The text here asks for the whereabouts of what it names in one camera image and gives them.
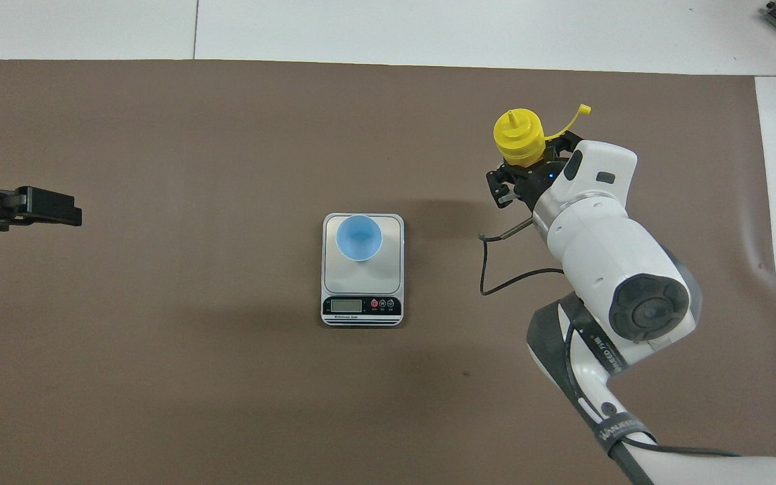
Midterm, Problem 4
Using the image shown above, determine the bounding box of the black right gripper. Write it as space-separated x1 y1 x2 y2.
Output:
486 131 584 209

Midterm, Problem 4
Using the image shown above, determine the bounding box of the brown table mat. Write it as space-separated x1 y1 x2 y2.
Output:
0 59 776 485

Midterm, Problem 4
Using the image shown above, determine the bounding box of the silver digital kitchen scale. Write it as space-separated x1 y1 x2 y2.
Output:
321 213 405 327

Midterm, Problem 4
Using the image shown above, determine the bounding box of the yellow squeeze bottle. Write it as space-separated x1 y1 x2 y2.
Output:
493 104 592 169

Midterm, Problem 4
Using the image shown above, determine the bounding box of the light blue plastic cup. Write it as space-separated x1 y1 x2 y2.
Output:
336 214 383 261

